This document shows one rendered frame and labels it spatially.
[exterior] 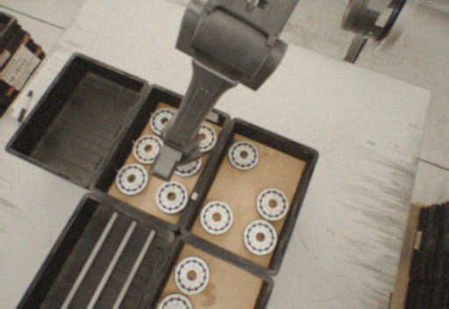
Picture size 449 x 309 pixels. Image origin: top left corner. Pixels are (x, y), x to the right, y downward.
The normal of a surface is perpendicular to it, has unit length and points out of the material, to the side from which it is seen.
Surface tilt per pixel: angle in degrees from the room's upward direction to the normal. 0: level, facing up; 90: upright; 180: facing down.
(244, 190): 0
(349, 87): 0
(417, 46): 0
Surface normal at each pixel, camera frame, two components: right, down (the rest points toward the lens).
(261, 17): -0.02, 0.37
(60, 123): 0.02, -0.33
